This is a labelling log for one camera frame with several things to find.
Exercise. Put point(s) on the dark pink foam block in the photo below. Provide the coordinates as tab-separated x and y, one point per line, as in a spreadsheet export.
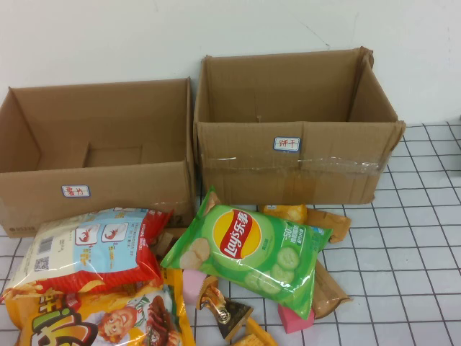
291	320

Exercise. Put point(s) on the orange cracker pack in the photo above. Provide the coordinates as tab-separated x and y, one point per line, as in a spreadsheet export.
252	337

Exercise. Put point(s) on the small brown snack wrapper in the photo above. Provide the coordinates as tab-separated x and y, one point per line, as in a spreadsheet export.
331	223

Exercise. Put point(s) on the orange cartoon chips bag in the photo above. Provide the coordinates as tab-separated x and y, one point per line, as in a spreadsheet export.
72	324

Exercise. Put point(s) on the cardboard box with F2 print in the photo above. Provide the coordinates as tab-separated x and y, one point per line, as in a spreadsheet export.
108	202

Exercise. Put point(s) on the white label red characters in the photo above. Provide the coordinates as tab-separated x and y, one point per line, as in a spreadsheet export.
286	144
75	191

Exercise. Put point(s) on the yellow cracker pack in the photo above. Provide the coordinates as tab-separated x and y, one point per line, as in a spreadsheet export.
288	212

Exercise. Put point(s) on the green Lay's chips bag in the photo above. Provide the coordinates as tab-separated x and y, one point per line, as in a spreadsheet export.
252	252

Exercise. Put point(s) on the light pink foam block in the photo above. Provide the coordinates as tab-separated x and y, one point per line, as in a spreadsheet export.
192	288

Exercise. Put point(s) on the brown chocolate nut bar pack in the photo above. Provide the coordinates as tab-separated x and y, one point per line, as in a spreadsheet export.
164	241

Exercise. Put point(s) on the long brown snack pack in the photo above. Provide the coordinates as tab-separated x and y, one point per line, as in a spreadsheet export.
327	292

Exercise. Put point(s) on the dark brown gold snack pack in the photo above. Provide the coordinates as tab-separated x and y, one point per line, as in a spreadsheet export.
230	317

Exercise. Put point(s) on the white red shrimp chips bag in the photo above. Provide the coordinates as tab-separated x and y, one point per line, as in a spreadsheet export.
90	252

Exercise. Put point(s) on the taped cardboard box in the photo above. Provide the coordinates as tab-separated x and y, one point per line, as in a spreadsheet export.
252	173

